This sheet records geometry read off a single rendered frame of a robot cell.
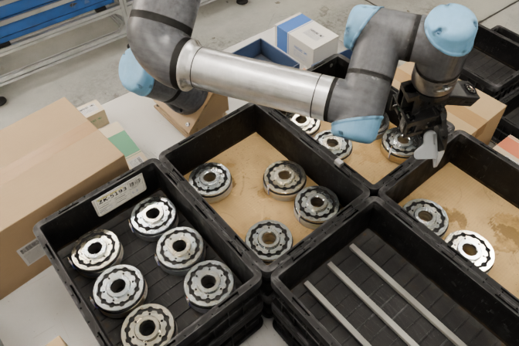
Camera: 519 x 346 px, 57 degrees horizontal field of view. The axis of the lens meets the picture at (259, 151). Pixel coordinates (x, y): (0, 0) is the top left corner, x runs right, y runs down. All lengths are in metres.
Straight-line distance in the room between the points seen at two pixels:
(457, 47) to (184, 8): 0.46
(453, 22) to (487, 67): 1.45
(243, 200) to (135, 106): 0.62
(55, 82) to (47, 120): 1.68
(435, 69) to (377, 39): 0.11
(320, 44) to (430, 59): 0.90
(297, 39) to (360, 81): 0.93
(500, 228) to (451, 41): 0.56
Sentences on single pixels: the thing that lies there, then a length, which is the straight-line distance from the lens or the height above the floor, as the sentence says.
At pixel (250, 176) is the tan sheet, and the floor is 0.83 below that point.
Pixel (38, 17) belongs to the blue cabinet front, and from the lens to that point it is 2.86.
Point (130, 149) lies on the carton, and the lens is 1.40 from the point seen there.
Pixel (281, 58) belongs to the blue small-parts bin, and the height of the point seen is 0.75.
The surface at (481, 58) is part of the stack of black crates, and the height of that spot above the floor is 0.49.
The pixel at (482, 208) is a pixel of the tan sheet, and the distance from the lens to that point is 1.22.
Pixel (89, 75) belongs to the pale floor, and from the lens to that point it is 3.00.
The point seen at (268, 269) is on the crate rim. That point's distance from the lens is 0.93.
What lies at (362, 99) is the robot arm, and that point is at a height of 1.25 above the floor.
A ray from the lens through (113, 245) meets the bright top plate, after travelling 1.09.
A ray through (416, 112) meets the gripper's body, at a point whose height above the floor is 1.14.
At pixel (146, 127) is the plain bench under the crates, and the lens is 1.54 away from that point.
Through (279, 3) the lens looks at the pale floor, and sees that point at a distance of 3.42.
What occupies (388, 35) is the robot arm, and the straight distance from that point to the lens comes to 0.79.
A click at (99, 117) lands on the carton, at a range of 1.56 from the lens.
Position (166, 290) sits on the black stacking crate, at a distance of 1.04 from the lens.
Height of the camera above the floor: 1.75
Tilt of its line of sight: 48 degrees down
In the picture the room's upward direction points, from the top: 2 degrees counter-clockwise
